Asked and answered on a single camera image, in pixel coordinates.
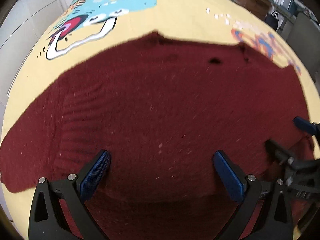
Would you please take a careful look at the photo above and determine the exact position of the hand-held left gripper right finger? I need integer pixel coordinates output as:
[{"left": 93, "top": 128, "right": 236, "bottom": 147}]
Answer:
[{"left": 213, "top": 150, "right": 293, "bottom": 240}]

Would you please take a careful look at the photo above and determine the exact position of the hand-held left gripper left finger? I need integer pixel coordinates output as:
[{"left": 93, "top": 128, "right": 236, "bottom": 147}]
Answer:
[{"left": 28, "top": 149, "right": 112, "bottom": 240}]

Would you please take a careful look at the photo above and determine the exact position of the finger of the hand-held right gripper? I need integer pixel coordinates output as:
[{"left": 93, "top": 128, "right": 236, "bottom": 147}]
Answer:
[
  {"left": 293, "top": 116, "right": 320, "bottom": 138},
  {"left": 264, "top": 139, "right": 320, "bottom": 168}
]

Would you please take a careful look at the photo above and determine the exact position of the dark red knit sweater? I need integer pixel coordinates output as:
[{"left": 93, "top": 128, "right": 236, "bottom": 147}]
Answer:
[{"left": 0, "top": 31, "right": 315, "bottom": 240}]

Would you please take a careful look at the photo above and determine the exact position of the grey chair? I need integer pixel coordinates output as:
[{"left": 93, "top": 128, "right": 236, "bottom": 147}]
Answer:
[{"left": 286, "top": 12, "right": 320, "bottom": 80}]

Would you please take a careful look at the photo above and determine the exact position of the dark blue bag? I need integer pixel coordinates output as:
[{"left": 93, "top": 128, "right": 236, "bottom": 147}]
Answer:
[{"left": 265, "top": 11, "right": 285, "bottom": 32}]

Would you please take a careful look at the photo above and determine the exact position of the yellow dinosaur print blanket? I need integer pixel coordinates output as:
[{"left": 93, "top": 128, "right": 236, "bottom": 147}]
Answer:
[{"left": 1, "top": 0, "right": 317, "bottom": 240}]

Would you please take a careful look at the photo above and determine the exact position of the white wardrobe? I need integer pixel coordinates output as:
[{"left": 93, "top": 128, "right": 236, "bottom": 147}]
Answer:
[{"left": 0, "top": 0, "right": 83, "bottom": 105}]

